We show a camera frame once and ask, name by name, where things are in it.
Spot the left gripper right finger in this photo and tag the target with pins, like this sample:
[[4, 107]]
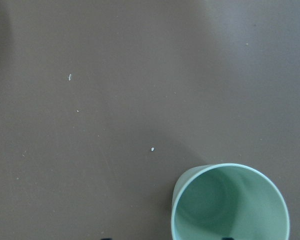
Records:
[[227, 238]]

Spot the mint green cup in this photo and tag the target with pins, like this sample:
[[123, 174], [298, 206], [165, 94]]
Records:
[[214, 201]]

